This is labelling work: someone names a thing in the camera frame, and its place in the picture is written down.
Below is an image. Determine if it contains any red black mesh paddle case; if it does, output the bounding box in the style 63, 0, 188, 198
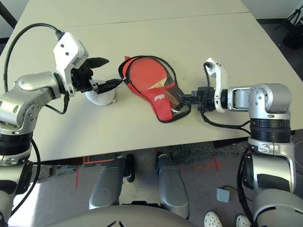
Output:
118, 55, 192, 123

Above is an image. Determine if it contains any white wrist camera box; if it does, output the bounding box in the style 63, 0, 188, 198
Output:
204, 57, 229, 114
53, 32, 89, 98

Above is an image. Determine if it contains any grey right robot leg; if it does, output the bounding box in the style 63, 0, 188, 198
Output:
155, 152, 190, 218

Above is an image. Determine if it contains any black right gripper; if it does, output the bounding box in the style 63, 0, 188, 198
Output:
178, 86, 216, 112

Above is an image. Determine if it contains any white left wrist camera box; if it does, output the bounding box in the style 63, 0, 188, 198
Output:
53, 32, 89, 98

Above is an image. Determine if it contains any grey robot torso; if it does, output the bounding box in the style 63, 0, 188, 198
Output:
7, 204, 197, 227

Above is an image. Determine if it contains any grey left robot leg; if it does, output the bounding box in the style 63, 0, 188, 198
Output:
89, 153, 135, 210

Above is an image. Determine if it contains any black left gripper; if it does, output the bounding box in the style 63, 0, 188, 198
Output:
71, 57, 124, 95

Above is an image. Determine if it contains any grey floor pedal box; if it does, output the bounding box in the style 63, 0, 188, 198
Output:
216, 188, 230, 203

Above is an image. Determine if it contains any grey robot leg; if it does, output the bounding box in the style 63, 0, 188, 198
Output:
155, 152, 190, 218
89, 153, 135, 210

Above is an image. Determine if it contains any white perforated shoe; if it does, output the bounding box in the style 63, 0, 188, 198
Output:
236, 214, 251, 227
204, 211, 223, 227

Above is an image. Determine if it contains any black tripod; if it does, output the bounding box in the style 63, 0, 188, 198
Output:
274, 6, 303, 50

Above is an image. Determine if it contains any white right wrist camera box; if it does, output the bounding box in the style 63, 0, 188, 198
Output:
204, 57, 229, 114

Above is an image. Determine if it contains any red ping-pong paddle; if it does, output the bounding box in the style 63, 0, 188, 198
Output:
129, 60, 187, 107

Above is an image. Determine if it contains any black metal frame bar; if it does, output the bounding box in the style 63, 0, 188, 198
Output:
0, 4, 18, 30

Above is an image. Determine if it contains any white grey plush charm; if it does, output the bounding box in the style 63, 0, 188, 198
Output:
84, 88, 118, 106

